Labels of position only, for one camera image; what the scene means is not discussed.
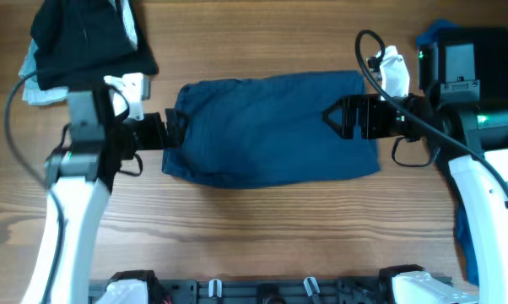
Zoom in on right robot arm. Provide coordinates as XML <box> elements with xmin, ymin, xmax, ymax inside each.
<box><xmin>322</xmin><ymin>41</ymin><xmax>508</xmax><ymax>303</ymax></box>

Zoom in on left black camera cable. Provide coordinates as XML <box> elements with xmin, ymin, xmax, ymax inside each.
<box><xmin>3</xmin><ymin>67</ymin><xmax>69</xmax><ymax>304</ymax></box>

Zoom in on bright blue garment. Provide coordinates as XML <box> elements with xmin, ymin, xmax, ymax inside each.
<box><xmin>414</xmin><ymin>17</ymin><xmax>508</xmax><ymax>288</ymax></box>

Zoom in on navy blue shorts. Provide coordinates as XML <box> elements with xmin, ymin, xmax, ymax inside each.
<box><xmin>162</xmin><ymin>71</ymin><xmax>381</xmax><ymax>189</ymax></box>

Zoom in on left white rail clip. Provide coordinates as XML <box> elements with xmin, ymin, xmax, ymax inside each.
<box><xmin>208</xmin><ymin>279</ymin><xmax>223</xmax><ymax>299</ymax></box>

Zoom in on white folded garment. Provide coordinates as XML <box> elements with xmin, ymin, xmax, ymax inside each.
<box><xmin>18</xmin><ymin>0</ymin><xmax>139</xmax><ymax>106</ymax></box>

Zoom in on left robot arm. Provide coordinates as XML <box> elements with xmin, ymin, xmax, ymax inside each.
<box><xmin>22</xmin><ymin>83</ymin><xmax>190</xmax><ymax>303</ymax></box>

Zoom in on white rail clip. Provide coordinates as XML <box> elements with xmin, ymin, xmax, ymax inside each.
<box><xmin>208</xmin><ymin>279</ymin><xmax>223</xmax><ymax>299</ymax></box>
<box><xmin>303</xmin><ymin>276</ymin><xmax>320</xmax><ymax>297</ymax></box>

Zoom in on black folded garment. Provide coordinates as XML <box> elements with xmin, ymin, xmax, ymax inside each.
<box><xmin>30</xmin><ymin>0</ymin><xmax>159</xmax><ymax>91</ymax></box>

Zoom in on right white rail clip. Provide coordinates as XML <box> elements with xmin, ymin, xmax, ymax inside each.
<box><xmin>303</xmin><ymin>276</ymin><xmax>320</xmax><ymax>297</ymax></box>

